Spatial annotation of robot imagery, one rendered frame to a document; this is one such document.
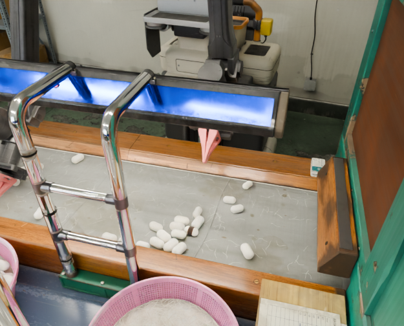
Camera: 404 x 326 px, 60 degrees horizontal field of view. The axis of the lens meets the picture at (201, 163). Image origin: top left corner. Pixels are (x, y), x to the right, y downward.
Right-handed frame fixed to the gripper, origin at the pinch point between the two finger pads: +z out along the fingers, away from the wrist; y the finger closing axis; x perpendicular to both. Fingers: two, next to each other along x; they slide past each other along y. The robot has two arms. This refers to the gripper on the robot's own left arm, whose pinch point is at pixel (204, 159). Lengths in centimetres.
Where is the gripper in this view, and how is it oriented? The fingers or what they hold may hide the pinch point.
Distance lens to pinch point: 83.2
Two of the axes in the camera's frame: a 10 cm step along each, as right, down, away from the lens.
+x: 1.6, 2.5, 9.5
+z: -2.0, 9.6, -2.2
